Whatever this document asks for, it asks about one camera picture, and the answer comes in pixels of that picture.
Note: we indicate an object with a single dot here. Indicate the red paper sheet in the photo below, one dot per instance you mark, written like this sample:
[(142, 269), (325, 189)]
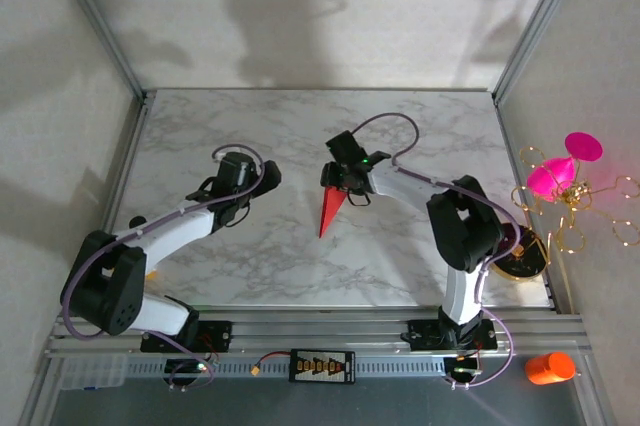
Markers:
[(331, 208)]

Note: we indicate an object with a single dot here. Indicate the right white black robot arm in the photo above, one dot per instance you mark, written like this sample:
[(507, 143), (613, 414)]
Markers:
[(462, 291)]

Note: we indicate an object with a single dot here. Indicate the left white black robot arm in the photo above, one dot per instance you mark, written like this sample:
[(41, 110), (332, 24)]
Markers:
[(170, 236)]

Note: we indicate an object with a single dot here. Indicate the small black controller box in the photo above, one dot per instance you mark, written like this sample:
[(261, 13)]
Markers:
[(182, 367), (460, 367)]

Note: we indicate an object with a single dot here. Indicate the black power distribution board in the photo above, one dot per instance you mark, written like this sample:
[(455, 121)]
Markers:
[(322, 366)]

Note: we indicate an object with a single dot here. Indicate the black round gold-rimmed dish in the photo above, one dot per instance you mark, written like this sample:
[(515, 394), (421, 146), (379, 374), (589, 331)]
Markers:
[(525, 258)]

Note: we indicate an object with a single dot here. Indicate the slotted aluminium strip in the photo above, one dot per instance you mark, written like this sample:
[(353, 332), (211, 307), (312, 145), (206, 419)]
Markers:
[(400, 368)]

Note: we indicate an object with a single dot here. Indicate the magenta cone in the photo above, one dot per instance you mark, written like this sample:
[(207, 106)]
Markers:
[(547, 178)]

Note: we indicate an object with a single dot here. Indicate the clear plastic organizer box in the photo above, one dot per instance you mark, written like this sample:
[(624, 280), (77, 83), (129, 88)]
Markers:
[(92, 373)]

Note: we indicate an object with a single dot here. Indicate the magenta round disc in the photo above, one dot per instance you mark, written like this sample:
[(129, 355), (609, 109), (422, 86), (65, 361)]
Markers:
[(584, 146)]

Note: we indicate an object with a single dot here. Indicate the orange plastic cylinder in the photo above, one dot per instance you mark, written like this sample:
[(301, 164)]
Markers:
[(550, 368)]

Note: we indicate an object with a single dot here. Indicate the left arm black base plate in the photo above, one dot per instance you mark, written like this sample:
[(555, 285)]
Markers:
[(215, 336)]

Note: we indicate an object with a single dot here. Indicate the aluminium rail base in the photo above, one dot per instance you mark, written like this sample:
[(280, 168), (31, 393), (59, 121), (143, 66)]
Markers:
[(320, 331)]

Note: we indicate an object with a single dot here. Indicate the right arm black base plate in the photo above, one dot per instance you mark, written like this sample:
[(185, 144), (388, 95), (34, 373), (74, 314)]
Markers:
[(425, 336)]

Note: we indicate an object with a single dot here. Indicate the aluminium frame post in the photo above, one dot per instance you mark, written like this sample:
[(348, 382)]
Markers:
[(537, 21), (100, 21)]

